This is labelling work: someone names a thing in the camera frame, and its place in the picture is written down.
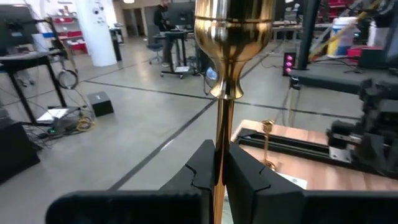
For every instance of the shelf with red bins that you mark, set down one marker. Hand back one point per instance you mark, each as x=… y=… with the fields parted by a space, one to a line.
x=73 y=33

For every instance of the white bucket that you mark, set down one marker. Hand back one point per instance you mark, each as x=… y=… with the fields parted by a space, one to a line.
x=343 y=31

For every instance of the black standing desk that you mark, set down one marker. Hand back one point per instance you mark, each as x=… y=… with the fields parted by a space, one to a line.
x=177 y=35

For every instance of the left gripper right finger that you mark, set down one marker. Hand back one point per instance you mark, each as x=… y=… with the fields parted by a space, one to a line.
x=264 y=202

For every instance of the black box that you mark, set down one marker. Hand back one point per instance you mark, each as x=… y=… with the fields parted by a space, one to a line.
x=101 y=104

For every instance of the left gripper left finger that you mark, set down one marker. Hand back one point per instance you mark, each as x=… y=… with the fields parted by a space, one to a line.
x=186 y=205

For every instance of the black aluminium table frame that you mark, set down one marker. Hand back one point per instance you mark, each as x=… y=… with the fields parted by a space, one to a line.
x=298 y=151

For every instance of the tall gold candlestick holder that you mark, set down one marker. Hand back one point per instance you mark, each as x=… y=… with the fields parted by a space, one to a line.
x=231 y=46

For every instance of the office chair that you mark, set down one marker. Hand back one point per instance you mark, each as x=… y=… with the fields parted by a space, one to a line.
x=155 y=46

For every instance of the black device green light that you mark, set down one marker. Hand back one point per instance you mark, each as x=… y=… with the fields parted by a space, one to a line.
x=59 y=127

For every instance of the person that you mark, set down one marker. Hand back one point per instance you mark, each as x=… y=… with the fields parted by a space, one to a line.
x=161 y=18

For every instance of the black pole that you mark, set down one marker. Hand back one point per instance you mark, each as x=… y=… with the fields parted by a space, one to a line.
x=308 y=34

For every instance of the white paper sheet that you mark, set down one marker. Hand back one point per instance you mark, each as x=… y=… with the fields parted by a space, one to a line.
x=53 y=115

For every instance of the black monitor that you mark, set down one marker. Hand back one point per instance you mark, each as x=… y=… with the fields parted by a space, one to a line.
x=14 y=28
x=182 y=14

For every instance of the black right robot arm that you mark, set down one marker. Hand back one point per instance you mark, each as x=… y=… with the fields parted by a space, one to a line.
x=379 y=124

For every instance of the black table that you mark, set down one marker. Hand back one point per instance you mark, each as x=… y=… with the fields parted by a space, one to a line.
x=18 y=60

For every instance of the black case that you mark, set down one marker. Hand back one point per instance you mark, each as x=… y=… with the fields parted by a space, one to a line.
x=15 y=152

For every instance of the medium gold candlestick holder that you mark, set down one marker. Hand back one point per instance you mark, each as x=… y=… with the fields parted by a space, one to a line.
x=267 y=126

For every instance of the red box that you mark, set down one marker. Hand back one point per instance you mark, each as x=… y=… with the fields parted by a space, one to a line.
x=357 y=51

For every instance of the white round pillar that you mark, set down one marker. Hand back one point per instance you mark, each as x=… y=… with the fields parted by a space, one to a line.
x=96 y=37

